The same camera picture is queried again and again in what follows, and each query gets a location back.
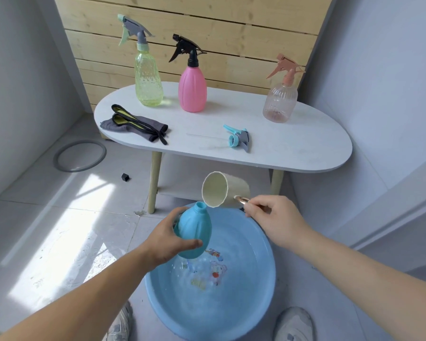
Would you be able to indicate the person's right hand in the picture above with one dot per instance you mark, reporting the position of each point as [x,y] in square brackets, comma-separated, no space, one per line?
[280,223]

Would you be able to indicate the person's left hand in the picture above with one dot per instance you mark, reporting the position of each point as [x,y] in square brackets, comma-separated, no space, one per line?
[165,241]

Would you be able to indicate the blue spray bottle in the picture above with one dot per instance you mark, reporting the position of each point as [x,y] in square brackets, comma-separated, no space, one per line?
[195,227]

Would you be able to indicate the blue grey spray nozzle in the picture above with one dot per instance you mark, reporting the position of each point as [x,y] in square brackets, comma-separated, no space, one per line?
[239,136]

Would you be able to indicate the clear ribbed spray bottle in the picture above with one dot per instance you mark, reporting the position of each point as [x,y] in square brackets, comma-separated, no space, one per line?
[280,102]

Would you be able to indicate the pink spray bottle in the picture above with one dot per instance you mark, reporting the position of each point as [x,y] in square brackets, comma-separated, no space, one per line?
[192,90]

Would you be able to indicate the orange spray head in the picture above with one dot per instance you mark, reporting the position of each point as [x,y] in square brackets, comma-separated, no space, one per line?
[287,67]

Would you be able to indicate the green clear spray bottle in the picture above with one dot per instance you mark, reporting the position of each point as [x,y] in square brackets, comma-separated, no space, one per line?
[148,78]

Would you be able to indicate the black spray nozzle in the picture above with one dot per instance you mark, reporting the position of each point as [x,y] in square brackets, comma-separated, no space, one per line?
[188,47]

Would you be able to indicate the green grey spray nozzle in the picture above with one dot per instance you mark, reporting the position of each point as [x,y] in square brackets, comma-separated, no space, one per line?
[133,28]

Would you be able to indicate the person's left forearm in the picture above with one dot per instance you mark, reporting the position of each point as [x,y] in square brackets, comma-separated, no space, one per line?
[71,305]

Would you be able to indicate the person's right forearm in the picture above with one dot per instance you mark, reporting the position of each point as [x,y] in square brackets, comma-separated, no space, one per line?
[372,277]

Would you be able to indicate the person's left white shoe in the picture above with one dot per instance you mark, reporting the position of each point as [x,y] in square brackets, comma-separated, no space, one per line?
[120,324]

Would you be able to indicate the person's white shoe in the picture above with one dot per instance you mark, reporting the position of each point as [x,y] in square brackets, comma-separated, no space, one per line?
[293,326]
[120,324]

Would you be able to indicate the person's right white shoe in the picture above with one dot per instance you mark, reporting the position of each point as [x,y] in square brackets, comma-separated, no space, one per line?
[293,326]

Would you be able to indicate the small black block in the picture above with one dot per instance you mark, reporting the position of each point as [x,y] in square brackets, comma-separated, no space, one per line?
[125,177]

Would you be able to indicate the white oval table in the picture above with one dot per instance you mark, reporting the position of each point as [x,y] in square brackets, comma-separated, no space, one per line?
[298,142]

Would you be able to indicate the blue plastic basin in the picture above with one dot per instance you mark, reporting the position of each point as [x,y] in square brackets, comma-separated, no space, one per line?
[234,298]

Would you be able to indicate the grey cloth with black trim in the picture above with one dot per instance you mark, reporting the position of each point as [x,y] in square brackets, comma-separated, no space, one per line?
[142,124]

